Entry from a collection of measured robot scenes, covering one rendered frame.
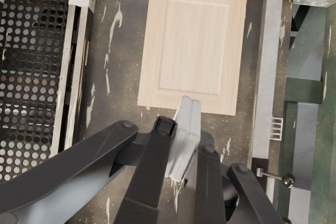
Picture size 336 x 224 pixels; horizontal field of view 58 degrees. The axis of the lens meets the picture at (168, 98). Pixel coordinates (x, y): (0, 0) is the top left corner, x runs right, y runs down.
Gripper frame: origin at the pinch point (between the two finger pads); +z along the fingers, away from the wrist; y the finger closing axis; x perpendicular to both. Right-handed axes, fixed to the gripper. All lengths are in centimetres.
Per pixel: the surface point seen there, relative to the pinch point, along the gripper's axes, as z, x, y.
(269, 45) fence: 80, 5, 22
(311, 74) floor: 227, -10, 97
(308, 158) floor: 290, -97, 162
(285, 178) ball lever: 57, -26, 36
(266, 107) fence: 74, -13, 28
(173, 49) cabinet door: 78, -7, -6
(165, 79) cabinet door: 75, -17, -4
